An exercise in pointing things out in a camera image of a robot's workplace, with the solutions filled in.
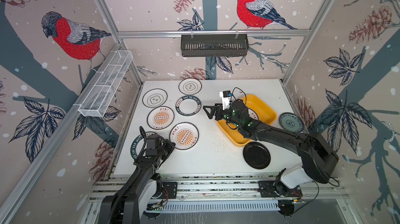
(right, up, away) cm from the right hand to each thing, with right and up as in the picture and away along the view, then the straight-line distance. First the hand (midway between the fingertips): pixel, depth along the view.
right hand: (209, 104), depth 80 cm
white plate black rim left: (-39, +3, +31) cm, 50 cm away
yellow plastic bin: (+38, -7, +20) cm, 44 cm away
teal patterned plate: (+53, -13, +18) cm, 57 cm away
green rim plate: (-15, -3, +30) cm, 33 cm away
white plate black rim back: (-14, +11, +38) cm, 42 cm away
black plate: (+26, -27, +2) cm, 38 cm away
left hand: (-18, -21, +8) cm, 29 cm away
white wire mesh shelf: (-54, +12, -1) cm, 55 cm away
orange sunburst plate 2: (-32, -10, +21) cm, 39 cm away
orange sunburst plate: (-15, -19, +12) cm, 27 cm away
